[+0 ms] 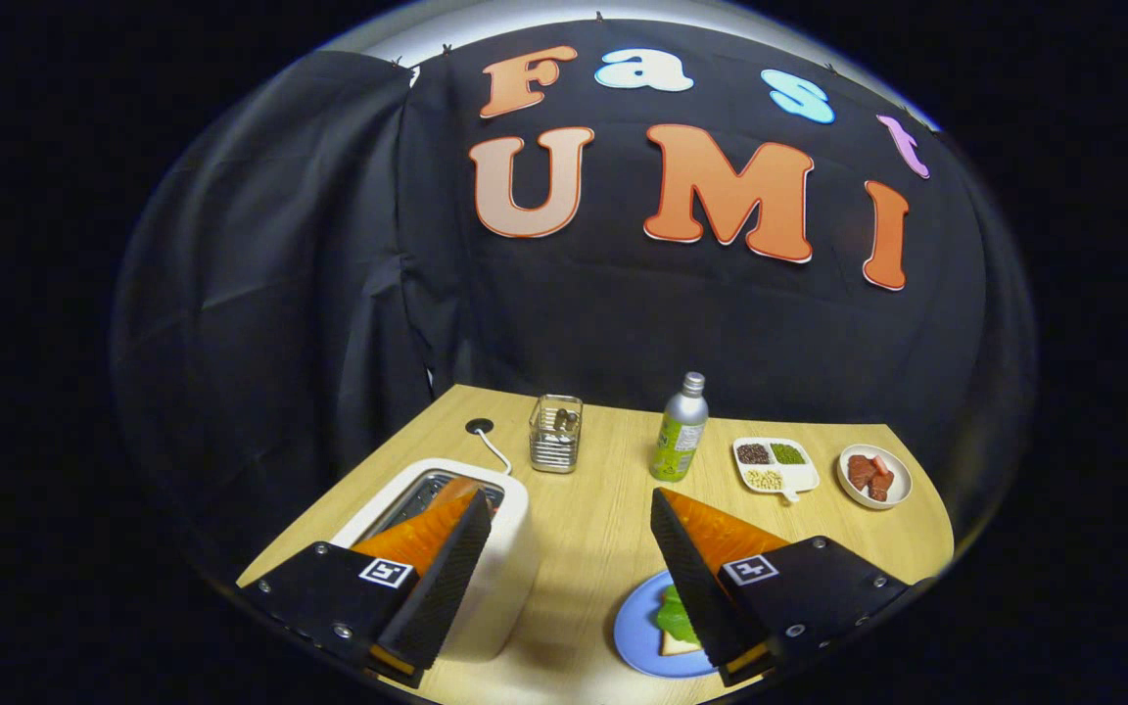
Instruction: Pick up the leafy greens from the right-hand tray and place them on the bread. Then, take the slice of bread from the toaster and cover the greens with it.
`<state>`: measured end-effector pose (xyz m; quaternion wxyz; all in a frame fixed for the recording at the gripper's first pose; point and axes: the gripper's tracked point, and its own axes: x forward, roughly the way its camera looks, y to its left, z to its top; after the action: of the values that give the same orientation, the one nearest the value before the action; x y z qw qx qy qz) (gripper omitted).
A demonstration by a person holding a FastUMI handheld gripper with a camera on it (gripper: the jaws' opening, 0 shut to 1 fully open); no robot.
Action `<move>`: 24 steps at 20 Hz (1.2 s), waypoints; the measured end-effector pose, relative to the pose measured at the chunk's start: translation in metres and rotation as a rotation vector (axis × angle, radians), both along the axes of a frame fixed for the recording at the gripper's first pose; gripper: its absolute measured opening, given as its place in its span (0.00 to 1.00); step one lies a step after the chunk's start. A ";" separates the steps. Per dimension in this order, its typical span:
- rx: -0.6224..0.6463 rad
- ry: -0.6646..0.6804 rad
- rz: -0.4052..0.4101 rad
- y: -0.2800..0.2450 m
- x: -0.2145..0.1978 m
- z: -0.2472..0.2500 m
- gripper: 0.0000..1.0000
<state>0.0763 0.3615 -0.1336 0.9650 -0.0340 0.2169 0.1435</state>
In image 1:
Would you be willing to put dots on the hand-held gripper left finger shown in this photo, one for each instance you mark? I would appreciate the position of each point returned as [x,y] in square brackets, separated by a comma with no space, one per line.
[446,587]

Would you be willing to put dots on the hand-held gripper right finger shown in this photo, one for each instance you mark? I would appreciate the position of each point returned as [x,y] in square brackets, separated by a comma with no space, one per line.
[696,587]

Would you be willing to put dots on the green lettuce leaf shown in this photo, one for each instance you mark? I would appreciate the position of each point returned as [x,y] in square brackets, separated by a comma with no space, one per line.
[674,617]

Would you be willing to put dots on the white bread slice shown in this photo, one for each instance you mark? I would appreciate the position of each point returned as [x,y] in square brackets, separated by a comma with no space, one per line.
[680,647]

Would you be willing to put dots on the white toaster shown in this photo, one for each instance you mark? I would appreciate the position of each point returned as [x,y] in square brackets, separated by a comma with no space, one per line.
[510,578]

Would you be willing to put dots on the blue plate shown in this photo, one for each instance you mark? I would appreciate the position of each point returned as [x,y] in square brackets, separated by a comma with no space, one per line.
[637,636]

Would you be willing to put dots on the pile of yellow beans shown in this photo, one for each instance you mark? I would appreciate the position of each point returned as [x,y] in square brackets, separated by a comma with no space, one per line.
[765,480]

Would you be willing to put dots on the pile of dark beans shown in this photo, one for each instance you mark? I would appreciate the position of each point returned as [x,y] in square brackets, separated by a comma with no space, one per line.
[752,453]

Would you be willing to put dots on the white divided dish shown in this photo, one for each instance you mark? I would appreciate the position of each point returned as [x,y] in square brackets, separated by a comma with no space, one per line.
[799,480]

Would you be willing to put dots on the green and silver bottle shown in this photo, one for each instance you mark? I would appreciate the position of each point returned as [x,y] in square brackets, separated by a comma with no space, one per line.
[680,436]

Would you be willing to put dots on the pile of green beans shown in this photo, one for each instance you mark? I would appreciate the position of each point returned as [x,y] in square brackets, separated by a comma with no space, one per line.
[787,453]

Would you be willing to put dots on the brown meat piece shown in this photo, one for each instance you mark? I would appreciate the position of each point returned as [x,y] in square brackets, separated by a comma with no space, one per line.
[881,488]
[861,472]

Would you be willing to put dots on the red tomato slice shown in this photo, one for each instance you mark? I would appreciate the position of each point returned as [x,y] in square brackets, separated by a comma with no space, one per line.
[881,463]

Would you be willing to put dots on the white round plate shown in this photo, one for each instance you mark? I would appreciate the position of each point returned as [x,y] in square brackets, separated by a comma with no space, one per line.
[902,470]

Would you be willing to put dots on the black backdrop cloth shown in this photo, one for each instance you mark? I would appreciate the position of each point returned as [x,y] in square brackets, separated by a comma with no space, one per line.
[574,333]

